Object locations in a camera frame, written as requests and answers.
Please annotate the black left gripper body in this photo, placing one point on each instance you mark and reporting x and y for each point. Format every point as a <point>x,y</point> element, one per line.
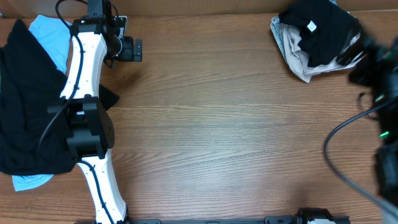
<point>137,49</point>

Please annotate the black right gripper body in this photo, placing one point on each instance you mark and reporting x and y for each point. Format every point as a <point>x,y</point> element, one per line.
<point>368,50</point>

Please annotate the black t-shirt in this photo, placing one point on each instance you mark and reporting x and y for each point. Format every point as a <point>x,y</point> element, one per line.
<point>325,28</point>

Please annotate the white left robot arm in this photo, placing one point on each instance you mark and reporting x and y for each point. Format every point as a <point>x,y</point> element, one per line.
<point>79,116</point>

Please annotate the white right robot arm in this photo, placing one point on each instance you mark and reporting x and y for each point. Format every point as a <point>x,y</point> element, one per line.
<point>376,68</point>

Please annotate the beige folded pants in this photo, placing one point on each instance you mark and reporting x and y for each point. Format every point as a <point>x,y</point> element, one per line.
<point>297,59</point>

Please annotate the light blue shirt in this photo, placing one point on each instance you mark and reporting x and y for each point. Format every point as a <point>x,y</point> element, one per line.
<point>54,37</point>

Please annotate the black garment pile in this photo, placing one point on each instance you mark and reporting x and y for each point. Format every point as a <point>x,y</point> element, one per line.
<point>30,83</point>

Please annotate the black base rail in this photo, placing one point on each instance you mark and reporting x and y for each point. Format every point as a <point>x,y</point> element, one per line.
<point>303,216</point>

